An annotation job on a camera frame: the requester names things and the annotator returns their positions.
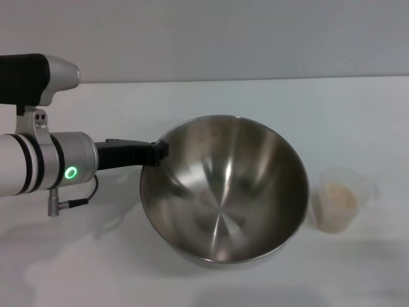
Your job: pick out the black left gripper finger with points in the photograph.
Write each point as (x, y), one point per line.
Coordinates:
(128, 141)
(156, 153)

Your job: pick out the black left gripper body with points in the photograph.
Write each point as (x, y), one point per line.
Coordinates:
(121, 156)

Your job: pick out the stainless steel mixing bowl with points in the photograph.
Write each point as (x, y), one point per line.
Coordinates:
(230, 198)

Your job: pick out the white rice grains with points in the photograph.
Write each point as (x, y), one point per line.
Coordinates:
(338, 204)

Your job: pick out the clear plastic measuring cup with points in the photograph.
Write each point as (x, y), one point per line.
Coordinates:
(367, 188)

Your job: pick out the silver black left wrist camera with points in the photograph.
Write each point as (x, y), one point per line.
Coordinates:
(54, 76)

